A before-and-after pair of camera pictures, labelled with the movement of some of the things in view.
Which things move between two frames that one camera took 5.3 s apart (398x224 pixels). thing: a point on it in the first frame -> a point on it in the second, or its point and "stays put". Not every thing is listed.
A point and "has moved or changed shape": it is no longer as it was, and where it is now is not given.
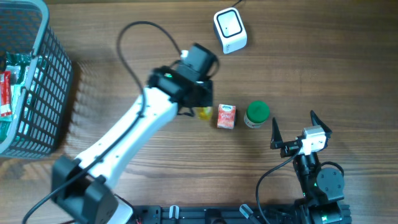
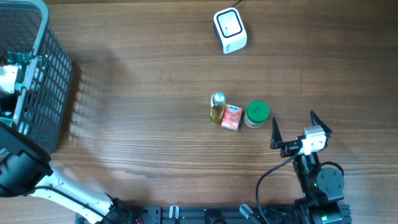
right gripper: [288, 147] stays put
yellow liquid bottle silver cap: [204, 113] -> [217, 106]
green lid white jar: [257, 114] stays put
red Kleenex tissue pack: [226, 116] has moved or changed shape
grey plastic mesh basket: [25, 26] stays put
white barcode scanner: [230, 30] stays put
